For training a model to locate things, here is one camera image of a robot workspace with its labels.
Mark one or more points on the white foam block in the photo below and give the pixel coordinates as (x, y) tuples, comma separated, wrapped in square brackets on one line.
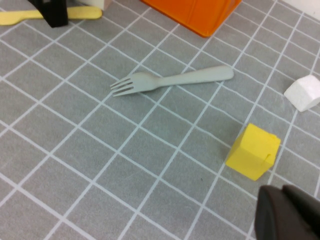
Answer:
[(305, 92)]

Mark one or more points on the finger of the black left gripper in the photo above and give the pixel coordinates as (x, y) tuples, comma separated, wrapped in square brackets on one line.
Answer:
[(55, 13)]

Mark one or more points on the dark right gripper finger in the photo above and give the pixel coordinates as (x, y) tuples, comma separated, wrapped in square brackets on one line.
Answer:
[(285, 215)]

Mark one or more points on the pale yellow plastic knife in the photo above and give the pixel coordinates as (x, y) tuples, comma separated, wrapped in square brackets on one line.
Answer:
[(85, 13)]

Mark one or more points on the grey checkered tablecloth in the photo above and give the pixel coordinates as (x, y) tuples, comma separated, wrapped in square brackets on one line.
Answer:
[(100, 150)]

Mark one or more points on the grey plastic fork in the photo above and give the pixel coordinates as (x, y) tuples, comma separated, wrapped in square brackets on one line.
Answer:
[(175, 80)]

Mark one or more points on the yellow foam cube with notch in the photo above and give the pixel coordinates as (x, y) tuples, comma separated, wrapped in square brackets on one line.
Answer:
[(252, 152)]

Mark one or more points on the orange plastic cutlery holder crate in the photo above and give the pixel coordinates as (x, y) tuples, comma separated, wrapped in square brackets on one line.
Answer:
[(200, 15)]

